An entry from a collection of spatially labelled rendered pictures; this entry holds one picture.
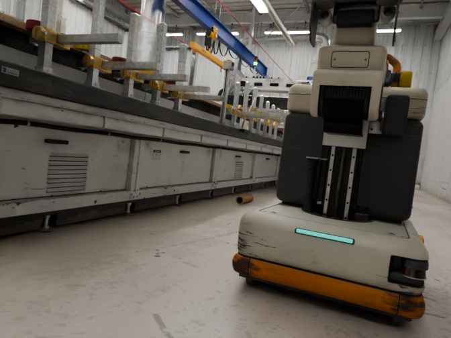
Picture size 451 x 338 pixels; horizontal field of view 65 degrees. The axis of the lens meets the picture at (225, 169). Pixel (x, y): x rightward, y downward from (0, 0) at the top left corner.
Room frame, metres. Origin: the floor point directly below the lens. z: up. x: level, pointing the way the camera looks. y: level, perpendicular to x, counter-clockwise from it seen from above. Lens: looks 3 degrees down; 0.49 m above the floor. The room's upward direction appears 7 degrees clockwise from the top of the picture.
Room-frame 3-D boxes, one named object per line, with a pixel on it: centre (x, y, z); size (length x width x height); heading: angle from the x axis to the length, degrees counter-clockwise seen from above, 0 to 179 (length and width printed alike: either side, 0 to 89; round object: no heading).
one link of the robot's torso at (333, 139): (1.28, -0.47, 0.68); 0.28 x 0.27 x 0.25; 66
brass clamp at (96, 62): (1.61, 0.62, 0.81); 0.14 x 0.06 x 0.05; 158
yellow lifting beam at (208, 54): (8.45, 0.68, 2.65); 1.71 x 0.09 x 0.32; 158
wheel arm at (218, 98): (2.29, 0.25, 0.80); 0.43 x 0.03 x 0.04; 68
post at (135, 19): (1.82, 0.54, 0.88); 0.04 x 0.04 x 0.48; 68
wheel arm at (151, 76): (1.82, 0.44, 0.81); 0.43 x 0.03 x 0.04; 68
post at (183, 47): (2.28, 0.35, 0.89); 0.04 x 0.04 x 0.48; 68
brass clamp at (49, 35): (1.38, 0.72, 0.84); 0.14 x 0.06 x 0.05; 158
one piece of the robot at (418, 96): (1.54, -0.51, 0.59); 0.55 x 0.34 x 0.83; 66
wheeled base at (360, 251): (1.45, -0.48, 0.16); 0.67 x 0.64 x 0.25; 156
